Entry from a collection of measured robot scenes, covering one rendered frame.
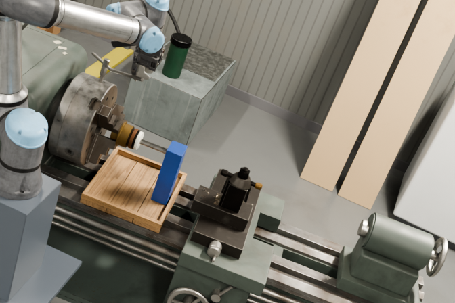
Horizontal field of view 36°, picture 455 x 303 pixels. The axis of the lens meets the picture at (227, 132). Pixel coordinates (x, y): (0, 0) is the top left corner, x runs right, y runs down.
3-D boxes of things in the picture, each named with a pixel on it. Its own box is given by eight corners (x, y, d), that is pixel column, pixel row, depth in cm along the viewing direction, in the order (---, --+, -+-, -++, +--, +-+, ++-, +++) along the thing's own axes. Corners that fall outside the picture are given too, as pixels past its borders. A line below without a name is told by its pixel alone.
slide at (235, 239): (189, 240, 237) (193, 230, 235) (216, 177, 275) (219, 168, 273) (239, 260, 237) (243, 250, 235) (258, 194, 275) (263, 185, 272)
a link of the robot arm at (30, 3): (17, -14, 164) (174, 29, 199) (1, -33, 171) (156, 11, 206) (0, 29, 168) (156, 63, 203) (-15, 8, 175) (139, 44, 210)
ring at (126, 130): (112, 125, 245) (136, 134, 245) (120, 114, 253) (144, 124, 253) (105, 147, 249) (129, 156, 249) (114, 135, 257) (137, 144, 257)
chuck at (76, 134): (49, 169, 242) (72, 86, 232) (80, 141, 272) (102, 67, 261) (73, 178, 241) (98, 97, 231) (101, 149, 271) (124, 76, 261)
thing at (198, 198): (189, 210, 244) (193, 199, 242) (196, 195, 253) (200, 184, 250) (244, 231, 244) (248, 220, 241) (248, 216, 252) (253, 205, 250)
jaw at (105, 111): (89, 124, 247) (87, 109, 237) (95, 112, 250) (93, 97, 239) (117, 135, 247) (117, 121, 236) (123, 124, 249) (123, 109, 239)
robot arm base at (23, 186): (24, 207, 199) (30, 180, 194) (-23, 185, 201) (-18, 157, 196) (51, 182, 212) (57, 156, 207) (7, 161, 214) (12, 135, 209)
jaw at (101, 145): (91, 130, 254) (79, 160, 255) (87, 130, 249) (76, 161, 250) (118, 141, 254) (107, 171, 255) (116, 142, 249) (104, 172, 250)
